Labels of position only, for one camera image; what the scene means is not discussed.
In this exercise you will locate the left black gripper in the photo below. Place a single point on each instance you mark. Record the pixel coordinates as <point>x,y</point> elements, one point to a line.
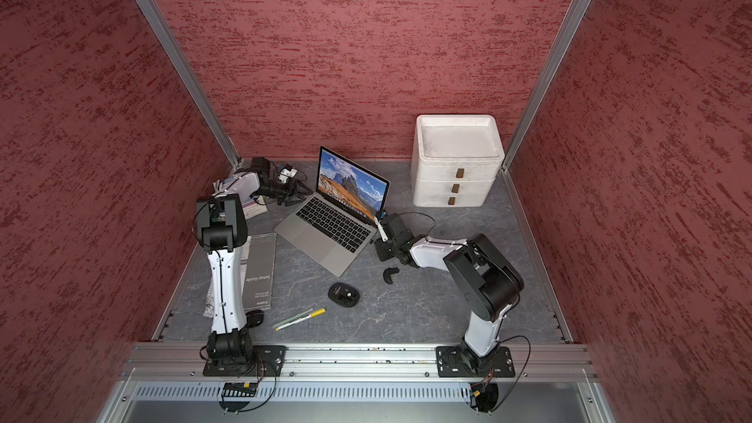
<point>290,193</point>

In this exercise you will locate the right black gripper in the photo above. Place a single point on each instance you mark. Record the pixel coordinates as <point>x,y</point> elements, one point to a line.
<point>383,256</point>

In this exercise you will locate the black mouse battery cover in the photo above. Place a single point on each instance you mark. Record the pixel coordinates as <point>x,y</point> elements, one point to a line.
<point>388,274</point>

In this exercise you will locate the black wireless mouse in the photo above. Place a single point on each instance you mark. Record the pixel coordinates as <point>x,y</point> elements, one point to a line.
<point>343,295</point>

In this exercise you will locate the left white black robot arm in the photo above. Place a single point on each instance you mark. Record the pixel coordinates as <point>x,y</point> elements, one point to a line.
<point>221,230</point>

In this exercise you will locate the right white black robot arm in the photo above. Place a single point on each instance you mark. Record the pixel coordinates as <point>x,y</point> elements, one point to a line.
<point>489,283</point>

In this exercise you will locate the silver laptop with black keys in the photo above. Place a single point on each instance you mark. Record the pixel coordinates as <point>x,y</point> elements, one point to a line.
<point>334,225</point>

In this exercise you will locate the colourful folded leaflets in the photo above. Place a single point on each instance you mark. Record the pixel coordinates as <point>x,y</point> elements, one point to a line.
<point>249,207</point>

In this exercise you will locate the yellow capped marker pen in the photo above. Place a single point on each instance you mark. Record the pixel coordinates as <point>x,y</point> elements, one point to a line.
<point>316,313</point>

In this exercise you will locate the grey setup guide booklet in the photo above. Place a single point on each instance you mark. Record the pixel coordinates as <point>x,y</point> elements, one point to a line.
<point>257,264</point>

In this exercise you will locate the green white pen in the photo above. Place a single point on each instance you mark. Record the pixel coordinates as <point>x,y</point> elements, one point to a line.
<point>292,319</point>

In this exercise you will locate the white three-drawer storage unit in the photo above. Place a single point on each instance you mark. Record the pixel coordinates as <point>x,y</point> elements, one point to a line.
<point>455,160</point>

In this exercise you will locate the small black round object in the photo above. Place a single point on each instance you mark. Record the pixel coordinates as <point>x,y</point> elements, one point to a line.
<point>254,318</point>

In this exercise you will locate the white printed paper sheet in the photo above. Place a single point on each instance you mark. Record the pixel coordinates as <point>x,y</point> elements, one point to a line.
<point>209,307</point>

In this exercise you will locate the perforated white vent strip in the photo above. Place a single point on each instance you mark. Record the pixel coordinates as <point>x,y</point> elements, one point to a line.
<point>297,392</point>

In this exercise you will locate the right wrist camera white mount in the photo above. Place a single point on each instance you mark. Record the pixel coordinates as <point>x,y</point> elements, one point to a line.
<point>378,222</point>

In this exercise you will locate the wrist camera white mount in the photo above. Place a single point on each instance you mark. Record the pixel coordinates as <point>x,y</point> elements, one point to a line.
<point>378,222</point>
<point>287,175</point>

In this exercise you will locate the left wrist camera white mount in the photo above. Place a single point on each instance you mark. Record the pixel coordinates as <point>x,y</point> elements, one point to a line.
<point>287,175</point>

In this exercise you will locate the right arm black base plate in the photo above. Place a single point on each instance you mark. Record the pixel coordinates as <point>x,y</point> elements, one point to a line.
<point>461,362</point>

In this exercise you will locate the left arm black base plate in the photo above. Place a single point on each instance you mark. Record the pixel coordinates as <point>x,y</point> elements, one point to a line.
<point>265,361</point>

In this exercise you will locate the aluminium front rail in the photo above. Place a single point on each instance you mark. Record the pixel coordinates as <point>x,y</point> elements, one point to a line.
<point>180,361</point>

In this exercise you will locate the left aluminium corner post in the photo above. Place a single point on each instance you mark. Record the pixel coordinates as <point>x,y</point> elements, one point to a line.
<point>157,21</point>

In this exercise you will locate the aluminium corner post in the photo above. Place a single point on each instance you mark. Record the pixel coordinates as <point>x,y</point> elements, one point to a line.
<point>558,50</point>
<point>157,21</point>

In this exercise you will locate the right aluminium corner post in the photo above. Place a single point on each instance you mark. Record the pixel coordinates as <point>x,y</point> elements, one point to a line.
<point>558,50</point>

